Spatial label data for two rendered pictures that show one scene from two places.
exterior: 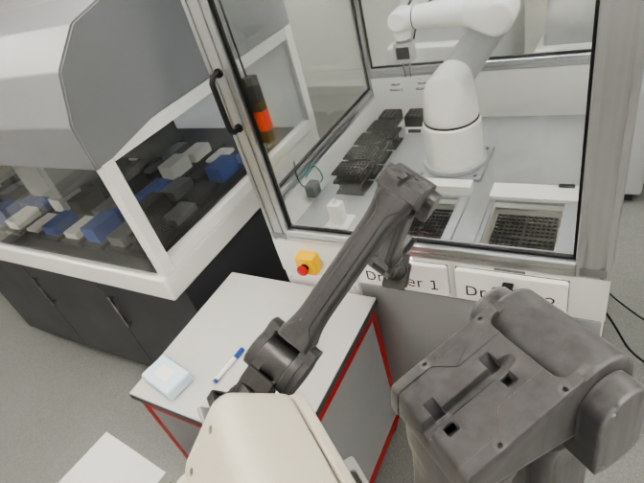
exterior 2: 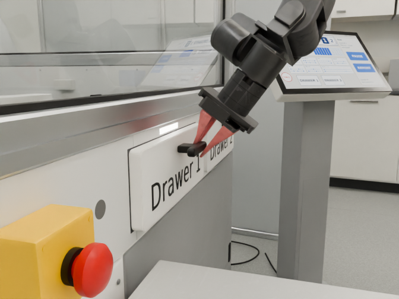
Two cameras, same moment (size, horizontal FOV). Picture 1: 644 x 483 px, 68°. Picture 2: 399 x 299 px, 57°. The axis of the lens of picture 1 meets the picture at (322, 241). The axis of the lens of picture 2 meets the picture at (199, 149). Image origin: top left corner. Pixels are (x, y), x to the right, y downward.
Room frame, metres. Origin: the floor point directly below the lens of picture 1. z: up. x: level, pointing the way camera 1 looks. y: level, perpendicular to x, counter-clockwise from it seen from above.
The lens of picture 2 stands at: (1.28, 0.36, 1.02)
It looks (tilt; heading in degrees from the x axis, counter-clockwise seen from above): 11 degrees down; 249
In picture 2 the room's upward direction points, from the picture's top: straight up
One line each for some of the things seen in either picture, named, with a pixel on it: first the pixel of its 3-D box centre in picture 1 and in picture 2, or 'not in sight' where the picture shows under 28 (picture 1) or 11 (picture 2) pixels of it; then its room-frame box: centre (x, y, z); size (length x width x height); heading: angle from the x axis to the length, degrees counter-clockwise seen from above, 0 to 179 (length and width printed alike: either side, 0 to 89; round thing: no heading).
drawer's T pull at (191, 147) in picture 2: not in sight; (190, 148); (1.08, -0.19, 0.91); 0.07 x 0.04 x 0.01; 53
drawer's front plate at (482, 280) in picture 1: (509, 289); (218, 136); (0.91, -0.45, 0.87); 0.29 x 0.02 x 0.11; 53
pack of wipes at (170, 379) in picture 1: (167, 377); not in sight; (1.07, 0.59, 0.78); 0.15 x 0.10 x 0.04; 41
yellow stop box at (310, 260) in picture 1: (307, 263); (51, 262); (1.29, 0.07, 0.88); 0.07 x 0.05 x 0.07; 53
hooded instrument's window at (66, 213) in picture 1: (92, 142); not in sight; (2.41, 0.95, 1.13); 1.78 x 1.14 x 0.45; 53
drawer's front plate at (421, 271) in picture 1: (401, 274); (174, 166); (1.10, -0.20, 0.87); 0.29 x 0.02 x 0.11; 53
